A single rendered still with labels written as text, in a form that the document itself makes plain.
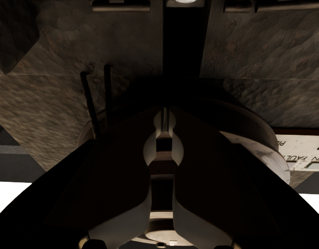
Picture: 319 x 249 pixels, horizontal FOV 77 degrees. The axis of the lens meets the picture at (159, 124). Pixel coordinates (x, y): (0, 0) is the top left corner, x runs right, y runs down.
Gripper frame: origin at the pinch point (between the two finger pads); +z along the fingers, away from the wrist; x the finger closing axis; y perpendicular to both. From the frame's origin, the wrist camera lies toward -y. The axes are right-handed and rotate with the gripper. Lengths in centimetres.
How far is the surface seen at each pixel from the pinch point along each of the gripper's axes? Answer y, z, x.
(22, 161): 539, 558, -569
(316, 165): 35, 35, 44
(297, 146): 27, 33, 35
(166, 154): 14.3, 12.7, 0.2
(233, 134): 10.8, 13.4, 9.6
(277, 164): 18.5, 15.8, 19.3
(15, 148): 336, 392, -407
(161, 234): 33.0, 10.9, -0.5
